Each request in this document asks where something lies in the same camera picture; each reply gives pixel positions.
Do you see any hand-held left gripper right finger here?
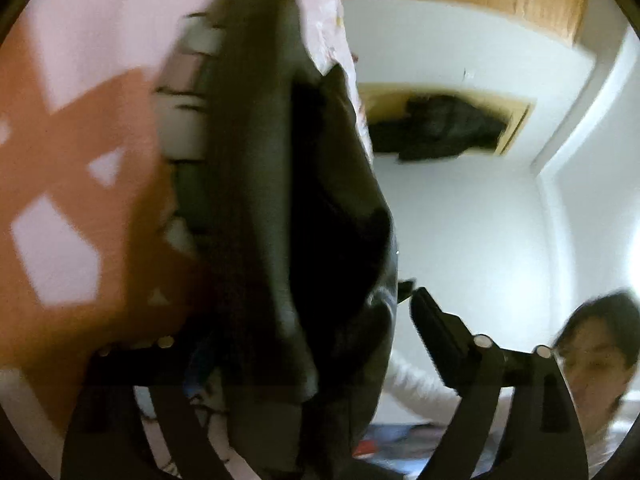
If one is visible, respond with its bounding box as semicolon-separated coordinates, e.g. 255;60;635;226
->
409;286;591;480

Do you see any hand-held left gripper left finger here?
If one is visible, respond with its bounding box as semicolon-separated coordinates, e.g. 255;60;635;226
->
60;337;237;480

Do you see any dark olive garment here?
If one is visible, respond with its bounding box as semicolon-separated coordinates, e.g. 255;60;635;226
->
155;0;401;480

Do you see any person's right forearm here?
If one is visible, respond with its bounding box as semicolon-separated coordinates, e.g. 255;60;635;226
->
385;352;501;428

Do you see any black clothes pile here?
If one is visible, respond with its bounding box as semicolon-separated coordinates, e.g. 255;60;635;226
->
367;92;508;163

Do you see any blue and red object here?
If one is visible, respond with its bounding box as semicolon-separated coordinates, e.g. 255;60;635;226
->
357;422;446;461

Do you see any person's head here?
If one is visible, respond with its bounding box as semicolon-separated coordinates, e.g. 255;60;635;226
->
552;290;640;433

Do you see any person's torso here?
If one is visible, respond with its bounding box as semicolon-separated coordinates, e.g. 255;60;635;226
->
580;400;636;480

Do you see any pink printed blanket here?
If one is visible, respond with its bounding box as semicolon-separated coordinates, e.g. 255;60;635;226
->
0;0;373;480

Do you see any wooden wall niche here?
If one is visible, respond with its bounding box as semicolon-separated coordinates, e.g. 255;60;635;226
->
357;82;533;163

